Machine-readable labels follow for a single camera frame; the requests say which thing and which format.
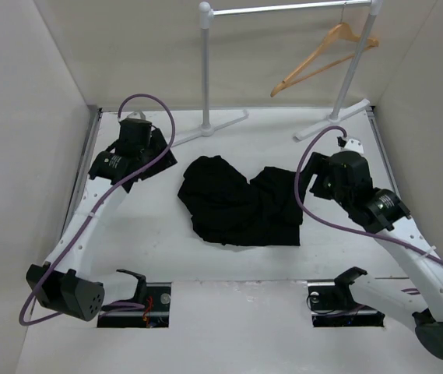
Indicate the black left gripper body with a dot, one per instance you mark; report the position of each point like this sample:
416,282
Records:
141,152

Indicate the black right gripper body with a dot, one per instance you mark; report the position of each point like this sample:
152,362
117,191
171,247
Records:
337,190

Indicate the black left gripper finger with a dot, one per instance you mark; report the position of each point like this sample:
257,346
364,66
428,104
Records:
137,169
158,145

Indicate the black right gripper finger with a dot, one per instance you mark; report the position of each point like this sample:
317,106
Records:
321,187
314,163

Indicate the black trousers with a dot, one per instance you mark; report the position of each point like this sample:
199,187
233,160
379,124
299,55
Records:
228,209

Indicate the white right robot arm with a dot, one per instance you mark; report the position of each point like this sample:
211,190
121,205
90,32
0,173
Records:
385,218

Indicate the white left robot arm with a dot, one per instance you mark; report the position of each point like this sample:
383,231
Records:
65,284

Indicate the white clothes rack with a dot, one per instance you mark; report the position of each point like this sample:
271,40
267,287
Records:
297,53

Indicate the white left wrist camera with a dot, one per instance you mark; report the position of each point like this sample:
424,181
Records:
137,115

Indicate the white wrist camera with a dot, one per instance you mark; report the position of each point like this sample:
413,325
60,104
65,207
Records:
137,115
350,144

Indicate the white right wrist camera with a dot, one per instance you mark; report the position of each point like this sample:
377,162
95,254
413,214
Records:
350,144

